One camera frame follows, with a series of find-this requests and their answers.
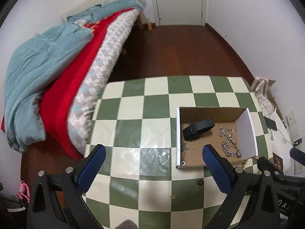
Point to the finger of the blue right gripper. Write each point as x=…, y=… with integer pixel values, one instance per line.
x=297, y=155

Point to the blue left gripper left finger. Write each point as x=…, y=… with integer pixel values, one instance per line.
x=89, y=168

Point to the wall socket strip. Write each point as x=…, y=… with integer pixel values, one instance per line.
x=294, y=133

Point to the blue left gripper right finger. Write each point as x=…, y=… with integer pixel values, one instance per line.
x=220, y=168

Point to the white cardboard box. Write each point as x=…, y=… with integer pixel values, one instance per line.
x=236, y=121

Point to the patterned mattress sheet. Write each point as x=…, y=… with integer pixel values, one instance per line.
x=83, y=105

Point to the red blanket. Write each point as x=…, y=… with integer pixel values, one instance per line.
x=42, y=78

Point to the small bottle by door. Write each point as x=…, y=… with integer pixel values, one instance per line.
x=149, y=25

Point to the small gold earring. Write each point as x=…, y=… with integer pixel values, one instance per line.
x=172, y=197

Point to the black smart watch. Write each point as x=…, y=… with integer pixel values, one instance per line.
x=195, y=130

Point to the black smartphone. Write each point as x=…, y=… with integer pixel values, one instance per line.
x=271, y=124

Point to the white door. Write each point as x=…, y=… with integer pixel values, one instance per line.
x=179, y=12

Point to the teal quilt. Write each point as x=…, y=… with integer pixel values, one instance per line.
x=53, y=79

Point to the white patterned tote bag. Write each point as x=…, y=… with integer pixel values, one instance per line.
x=279, y=138

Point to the pink object on floor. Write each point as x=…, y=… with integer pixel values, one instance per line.
x=24, y=192

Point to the black charger plug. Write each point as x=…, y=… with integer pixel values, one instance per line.
x=297, y=142

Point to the green white checkered tablecloth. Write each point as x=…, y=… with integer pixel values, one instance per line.
x=136, y=122

